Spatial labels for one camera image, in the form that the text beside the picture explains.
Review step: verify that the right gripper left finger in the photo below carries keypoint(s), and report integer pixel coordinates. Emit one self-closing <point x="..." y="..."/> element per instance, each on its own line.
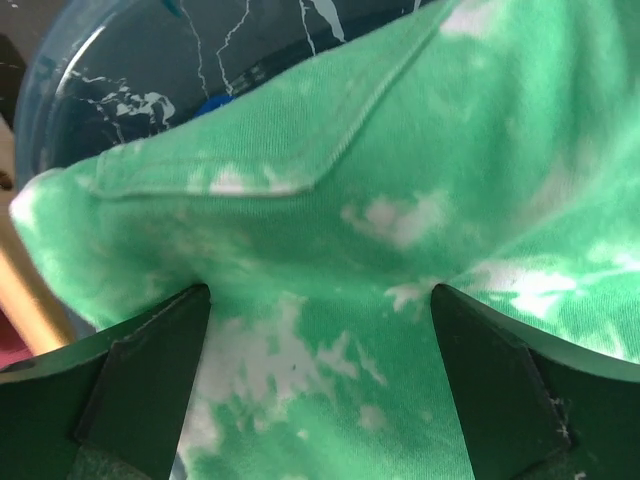
<point x="110" y="406"/>

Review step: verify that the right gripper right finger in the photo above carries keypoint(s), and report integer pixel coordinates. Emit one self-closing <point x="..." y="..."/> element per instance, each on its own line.
<point x="531" y="405"/>

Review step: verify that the green patterned garment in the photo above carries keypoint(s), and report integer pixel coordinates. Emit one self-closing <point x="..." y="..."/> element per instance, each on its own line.
<point x="489" y="145"/>

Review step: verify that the blue patterned trousers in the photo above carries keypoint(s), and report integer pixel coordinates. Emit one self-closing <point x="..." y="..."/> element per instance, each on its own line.
<point x="212" y="104"/>

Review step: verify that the maroon tank top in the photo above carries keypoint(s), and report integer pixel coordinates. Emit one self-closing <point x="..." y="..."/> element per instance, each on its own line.
<point x="14" y="353"/>

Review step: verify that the wooden clothes rack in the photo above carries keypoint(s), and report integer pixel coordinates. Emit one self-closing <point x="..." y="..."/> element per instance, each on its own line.
<point x="26" y="300"/>

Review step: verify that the teal transparent plastic bin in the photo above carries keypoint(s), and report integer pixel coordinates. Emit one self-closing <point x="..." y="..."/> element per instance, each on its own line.
<point x="110" y="72"/>

